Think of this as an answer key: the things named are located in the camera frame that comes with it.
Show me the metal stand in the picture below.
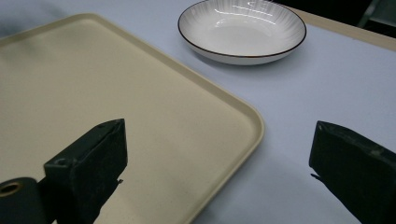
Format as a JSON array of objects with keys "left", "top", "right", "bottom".
[{"left": 356, "top": 0, "right": 396, "bottom": 31}]

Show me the white dark-rimmed plate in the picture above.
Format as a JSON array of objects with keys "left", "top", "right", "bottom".
[{"left": 177, "top": 0, "right": 307, "bottom": 66}]

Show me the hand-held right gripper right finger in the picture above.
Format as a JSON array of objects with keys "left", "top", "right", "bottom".
[{"left": 308, "top": 120, "right": 396, "bottom": 224}]

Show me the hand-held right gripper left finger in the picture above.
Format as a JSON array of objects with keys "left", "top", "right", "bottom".
[{"left": 43, "top": 118, "right": 129, "bottom": 224}]

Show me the beige plastic tray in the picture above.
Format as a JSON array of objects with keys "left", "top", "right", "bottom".
[{"left": 0, "top": 12, "right": 266, "bottom": 224}]

